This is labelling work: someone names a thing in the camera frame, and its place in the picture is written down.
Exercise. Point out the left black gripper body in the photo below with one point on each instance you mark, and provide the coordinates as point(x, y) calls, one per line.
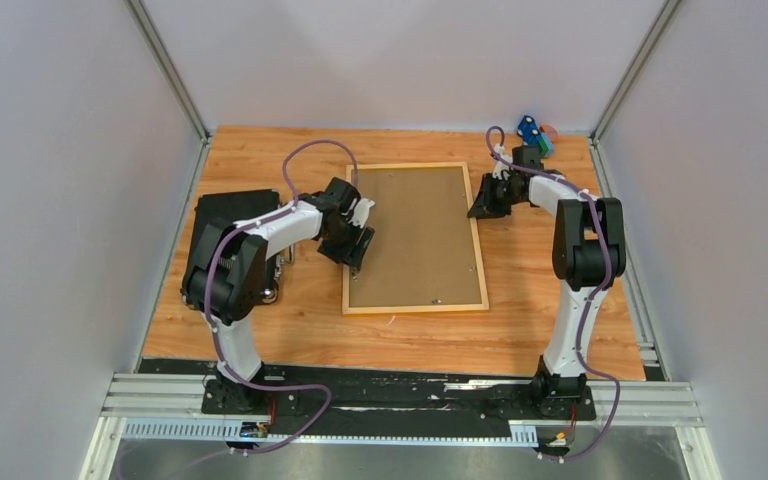
point(343, 246)

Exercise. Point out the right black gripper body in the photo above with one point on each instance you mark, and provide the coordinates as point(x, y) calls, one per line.
point(506, 197)

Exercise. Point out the wooden picture frame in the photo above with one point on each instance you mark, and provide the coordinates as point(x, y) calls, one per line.
point(417, 308)

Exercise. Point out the brown backing board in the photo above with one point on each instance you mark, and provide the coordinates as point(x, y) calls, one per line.
point(417, 232)

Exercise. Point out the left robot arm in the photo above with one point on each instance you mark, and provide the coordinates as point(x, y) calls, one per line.
point(232, 262)

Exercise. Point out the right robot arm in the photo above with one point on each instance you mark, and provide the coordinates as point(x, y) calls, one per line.
point(588, 254)

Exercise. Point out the blue green toy blocks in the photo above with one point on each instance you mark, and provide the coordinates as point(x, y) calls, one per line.
point(533, 134)

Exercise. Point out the orange round object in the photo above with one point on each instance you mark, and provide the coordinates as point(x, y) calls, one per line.
point(550, 132)

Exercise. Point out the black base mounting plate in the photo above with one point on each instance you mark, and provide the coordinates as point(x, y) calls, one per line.
point(368, 403)

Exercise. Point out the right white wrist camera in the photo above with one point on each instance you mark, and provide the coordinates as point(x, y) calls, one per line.
point(502, 163)

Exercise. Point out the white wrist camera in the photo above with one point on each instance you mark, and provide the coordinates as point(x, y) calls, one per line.
point(502, 163)
point(361, 212)

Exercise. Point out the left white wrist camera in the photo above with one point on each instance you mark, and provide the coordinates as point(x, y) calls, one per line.
point(361, 212)

